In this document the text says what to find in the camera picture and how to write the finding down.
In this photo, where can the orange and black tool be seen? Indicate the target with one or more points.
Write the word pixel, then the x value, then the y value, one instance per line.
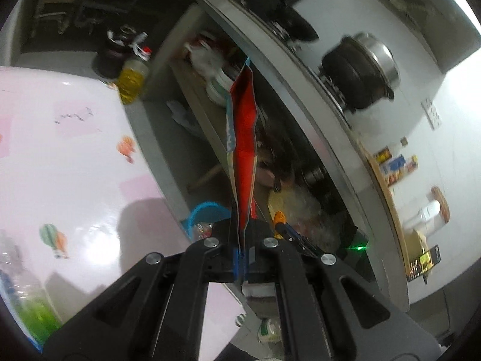
pixel 289 231

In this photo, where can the green plastic bottle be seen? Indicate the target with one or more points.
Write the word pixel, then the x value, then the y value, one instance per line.
pixel 26 308

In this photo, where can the black cooking pot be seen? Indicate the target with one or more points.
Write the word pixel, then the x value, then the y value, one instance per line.
pixel 360 71

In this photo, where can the white paper roll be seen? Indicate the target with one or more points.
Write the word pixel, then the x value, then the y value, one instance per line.
pixel 428 214

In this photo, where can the black clay jar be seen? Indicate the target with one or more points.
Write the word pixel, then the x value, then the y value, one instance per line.
pixel 111 52

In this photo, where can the white wall socket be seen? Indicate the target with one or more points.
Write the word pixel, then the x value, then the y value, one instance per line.
pixel 432 112

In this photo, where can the white plastic bag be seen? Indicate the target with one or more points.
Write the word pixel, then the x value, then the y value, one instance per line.
pixel 204 58

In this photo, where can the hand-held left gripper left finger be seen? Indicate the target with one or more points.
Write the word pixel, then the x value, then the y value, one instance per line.
pixel 235 267

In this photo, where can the red snack packet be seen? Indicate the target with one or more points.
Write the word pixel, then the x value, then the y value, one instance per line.
pixel 244 135

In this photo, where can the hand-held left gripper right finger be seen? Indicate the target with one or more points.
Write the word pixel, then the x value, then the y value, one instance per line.
pixel 255 267

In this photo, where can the row of colourful packets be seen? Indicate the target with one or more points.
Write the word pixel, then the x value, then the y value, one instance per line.
pixel 396 165

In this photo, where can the yellow cooking oil bottle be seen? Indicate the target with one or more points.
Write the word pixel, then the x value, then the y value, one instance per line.
pixel 131 81

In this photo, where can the blue waste basket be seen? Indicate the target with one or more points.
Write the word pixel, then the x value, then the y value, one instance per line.
pixel 195 216

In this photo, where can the grey drain pipes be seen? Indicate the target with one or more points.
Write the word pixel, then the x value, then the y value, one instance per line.
pixel 71 3

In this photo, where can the stack of white bowls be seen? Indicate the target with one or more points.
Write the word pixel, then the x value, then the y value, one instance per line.
pixel 220 88

